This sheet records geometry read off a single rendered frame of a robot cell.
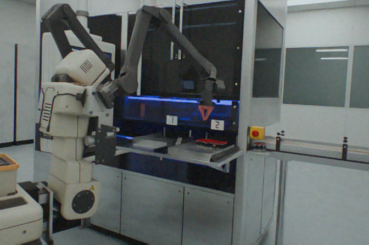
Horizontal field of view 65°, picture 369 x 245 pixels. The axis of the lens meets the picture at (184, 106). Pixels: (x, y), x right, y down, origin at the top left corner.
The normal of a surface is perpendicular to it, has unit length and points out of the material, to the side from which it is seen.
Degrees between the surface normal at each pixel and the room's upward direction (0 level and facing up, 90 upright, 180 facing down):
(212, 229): 90
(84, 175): 90
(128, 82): 80
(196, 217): 90
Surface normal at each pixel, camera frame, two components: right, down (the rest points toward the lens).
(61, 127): 0.69, 0.07
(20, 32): 0.87, 0.07
